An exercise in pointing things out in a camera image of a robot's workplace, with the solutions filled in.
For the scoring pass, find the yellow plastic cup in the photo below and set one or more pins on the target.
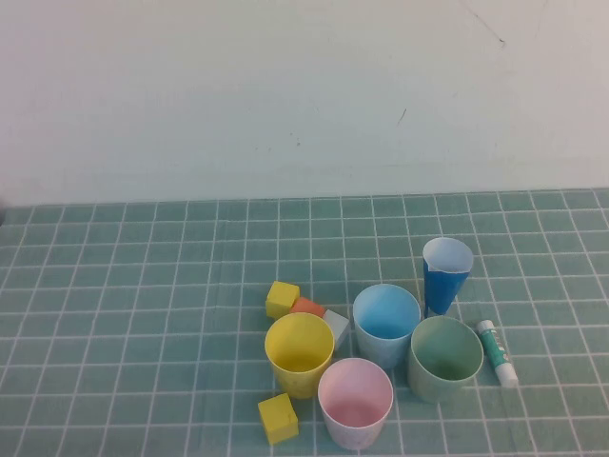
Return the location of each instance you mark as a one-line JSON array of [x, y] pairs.
[[300, 343]]

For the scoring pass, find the blue plastic cup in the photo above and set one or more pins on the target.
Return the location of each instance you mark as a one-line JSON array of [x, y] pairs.
[[385, 319]]

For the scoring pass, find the green plastic cup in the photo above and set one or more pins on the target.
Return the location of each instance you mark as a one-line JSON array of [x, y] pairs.
[[445, 352]]

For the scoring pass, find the orange foam cube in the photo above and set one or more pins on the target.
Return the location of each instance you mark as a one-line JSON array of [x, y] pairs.
[[307, 305]]

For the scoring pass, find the white foam cube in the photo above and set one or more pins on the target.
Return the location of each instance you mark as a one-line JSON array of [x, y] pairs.
[[339, 323]]

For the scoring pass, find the blue paper cone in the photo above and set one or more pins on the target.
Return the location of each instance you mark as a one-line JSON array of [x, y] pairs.
[[440, 290]]

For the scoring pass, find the green grid tablecloth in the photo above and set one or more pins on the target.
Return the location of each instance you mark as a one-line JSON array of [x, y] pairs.
[[143, 285]]

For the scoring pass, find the pink plastic cup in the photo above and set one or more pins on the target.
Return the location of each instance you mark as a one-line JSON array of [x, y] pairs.
[[354, 395]]

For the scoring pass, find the yellow foam cube with crack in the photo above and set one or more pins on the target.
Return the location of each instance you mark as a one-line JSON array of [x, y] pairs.
[[278, 419]]

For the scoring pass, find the green white glue stick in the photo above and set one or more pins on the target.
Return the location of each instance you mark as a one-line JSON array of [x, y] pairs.
[[497, 352]]

